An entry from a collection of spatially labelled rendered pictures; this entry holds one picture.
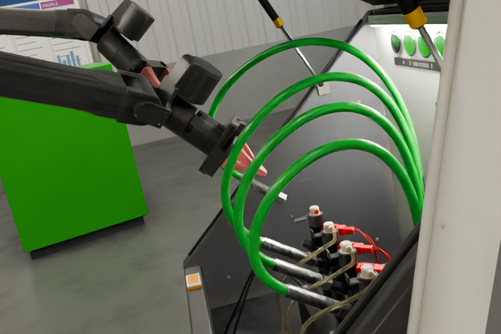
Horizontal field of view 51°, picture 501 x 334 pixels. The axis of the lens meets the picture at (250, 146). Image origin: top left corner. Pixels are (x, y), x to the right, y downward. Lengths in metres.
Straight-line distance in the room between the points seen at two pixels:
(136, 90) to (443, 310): 0.51
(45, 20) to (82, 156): 3.02
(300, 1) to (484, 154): 7.39
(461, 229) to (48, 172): 3.80
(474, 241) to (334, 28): 7.57
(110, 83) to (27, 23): 0.45
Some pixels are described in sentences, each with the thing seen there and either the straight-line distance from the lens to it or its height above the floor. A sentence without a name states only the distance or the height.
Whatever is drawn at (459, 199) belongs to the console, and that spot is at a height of 1.30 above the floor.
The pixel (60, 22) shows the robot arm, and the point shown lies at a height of 1.54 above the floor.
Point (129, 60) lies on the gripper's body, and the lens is 1.09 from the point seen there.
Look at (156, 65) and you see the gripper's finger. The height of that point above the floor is 1.43.
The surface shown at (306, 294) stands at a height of 1.14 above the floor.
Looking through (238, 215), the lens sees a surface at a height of 1.23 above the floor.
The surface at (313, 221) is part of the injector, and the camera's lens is 0.94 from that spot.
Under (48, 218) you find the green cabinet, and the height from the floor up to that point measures 0.28.
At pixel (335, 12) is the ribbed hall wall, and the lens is 8.04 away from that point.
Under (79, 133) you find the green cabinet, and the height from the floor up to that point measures 0.85.
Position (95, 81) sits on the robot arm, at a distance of 0.80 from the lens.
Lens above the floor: 1.50
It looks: 14 degrees down
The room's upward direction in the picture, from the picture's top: 11 degrees counter-clockwise
